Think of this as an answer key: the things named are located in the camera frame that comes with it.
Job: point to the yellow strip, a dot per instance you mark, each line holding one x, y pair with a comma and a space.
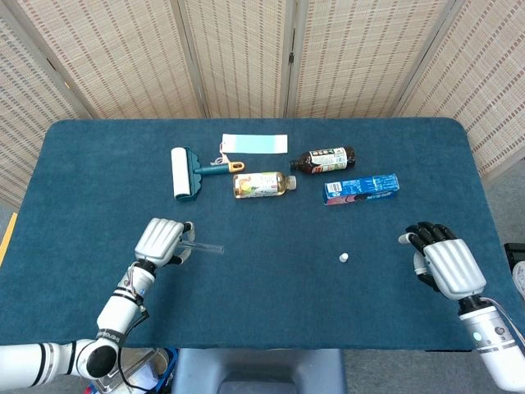
7, 238

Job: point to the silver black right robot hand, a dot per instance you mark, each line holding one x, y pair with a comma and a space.
455, 267

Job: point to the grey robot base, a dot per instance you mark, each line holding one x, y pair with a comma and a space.
258, 369

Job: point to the blue cookie box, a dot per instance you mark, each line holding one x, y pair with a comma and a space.
361, 186

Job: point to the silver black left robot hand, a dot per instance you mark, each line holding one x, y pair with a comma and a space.
158, 240

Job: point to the white rubber stopper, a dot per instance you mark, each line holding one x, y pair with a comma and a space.
343, 258

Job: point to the clear glass test tube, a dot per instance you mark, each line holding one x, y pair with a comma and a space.
209, 247

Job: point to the white and blue paper card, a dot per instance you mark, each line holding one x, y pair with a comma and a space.
254, 143

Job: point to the blue plastic bin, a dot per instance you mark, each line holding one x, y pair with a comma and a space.
173, 357

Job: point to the black box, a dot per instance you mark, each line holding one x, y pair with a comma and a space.
514, 252

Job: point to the teal lint roller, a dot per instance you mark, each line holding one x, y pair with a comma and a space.
180, 172

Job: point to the woven bamboo folding screen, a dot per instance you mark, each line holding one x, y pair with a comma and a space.
123, 53

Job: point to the clear plastic container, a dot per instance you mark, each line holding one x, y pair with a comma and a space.
139, 365

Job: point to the blue table cloth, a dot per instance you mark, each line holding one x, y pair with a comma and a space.
262, 295

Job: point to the dark tea bottle black cap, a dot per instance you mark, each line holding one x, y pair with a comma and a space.
324, 160

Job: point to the yellow tea bottle white cap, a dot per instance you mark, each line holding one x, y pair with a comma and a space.
258, 185

